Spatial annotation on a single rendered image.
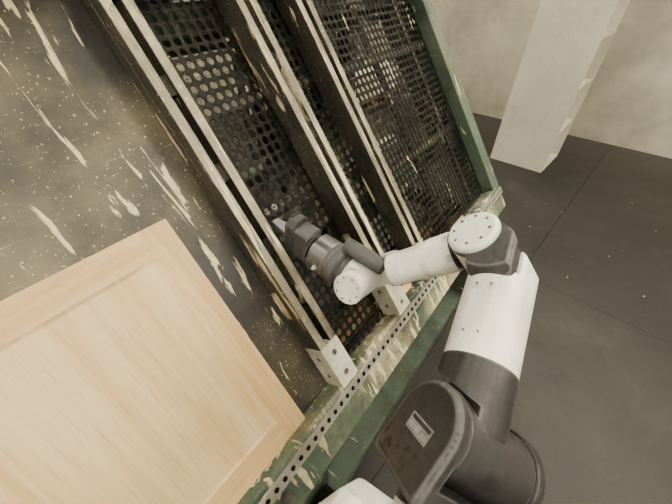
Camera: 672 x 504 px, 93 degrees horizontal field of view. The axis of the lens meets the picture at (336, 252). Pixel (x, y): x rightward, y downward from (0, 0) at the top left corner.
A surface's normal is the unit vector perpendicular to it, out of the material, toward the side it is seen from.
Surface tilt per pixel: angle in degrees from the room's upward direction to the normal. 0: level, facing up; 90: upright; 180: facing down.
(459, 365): 36
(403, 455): 50
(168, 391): 55
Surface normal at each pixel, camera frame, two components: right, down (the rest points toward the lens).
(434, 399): -0.76, -0.59
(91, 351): 0.64, -0.11
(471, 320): -0.62, -0.62
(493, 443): 0.55, -0.36
